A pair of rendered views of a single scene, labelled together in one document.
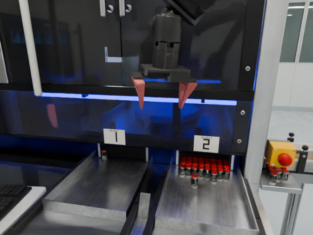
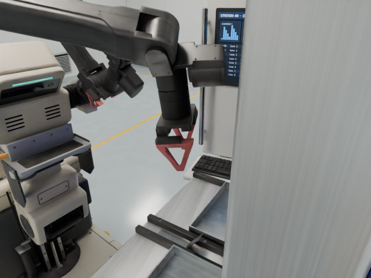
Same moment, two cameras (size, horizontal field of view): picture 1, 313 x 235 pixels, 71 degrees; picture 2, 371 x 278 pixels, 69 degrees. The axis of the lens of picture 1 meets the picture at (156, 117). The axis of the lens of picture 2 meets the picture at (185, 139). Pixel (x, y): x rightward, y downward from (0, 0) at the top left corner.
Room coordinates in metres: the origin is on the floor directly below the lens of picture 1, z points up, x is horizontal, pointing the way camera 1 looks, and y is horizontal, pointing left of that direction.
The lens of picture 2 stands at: (0.69, -0.47, 1.49)
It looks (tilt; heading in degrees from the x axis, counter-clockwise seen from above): 26 degrees down; 110
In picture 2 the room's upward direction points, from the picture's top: straight up
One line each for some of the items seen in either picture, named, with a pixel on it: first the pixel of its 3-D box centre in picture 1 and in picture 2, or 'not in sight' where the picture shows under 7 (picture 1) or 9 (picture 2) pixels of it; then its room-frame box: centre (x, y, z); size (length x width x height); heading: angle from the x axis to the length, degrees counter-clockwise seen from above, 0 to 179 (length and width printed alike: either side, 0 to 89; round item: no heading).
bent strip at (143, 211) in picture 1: (139, 218); (178, 234); (0.48, 0.05, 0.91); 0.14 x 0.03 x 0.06; 168
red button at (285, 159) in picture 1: (284, 159); not in sight; (0.64, -0.42, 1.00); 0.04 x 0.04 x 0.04; 79
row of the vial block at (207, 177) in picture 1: (204, 173); not in sight; (0.71, -0.17, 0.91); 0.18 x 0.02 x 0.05; 79
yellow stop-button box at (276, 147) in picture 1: (279, 153); not in sight; (0.69, -0.42, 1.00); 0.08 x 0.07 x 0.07; 169
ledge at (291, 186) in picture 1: (275, 178); not in sight; (0.73, -0.45, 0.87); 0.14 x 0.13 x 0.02; 169
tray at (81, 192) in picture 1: (106, 177); (259, 224); (0.69, 0.18, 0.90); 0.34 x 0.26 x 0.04; 169
